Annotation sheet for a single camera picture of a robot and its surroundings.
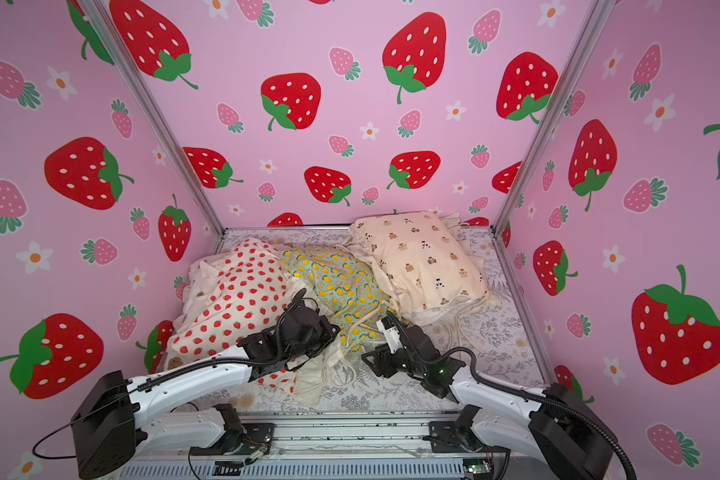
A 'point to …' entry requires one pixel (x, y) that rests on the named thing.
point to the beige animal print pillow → (426, 262)
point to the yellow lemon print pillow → (353, 296)
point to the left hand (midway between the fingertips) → (347, 327)
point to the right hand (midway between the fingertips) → (366, 358)
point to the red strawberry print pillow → (245, 295)
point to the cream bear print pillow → (196, 273)
